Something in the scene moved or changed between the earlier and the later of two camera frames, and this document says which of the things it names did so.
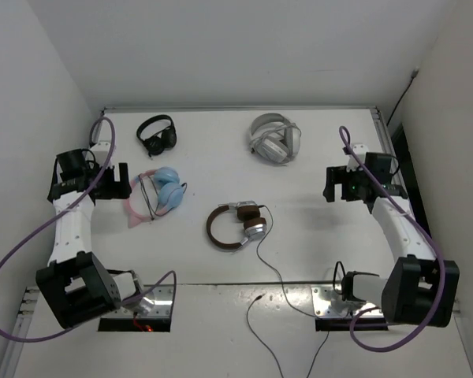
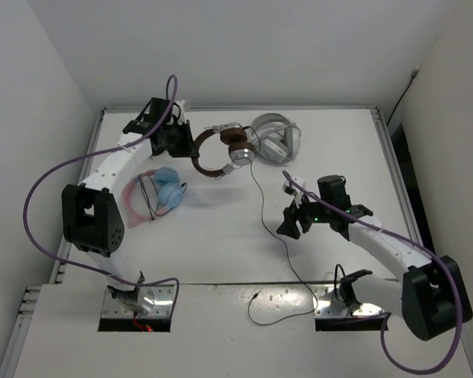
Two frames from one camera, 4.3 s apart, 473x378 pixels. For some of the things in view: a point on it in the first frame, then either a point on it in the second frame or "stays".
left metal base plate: x=158 y=302 stays
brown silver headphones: x=248 y=213 → x=241 y=152
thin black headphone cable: x=284 y=298 → x=285 y=243
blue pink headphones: x=171 y=190 stays
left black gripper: x=117 y=190 → x=187 y=149
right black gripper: x=340 y=176 → x=291 y=213
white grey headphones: x=275 y=137 stays
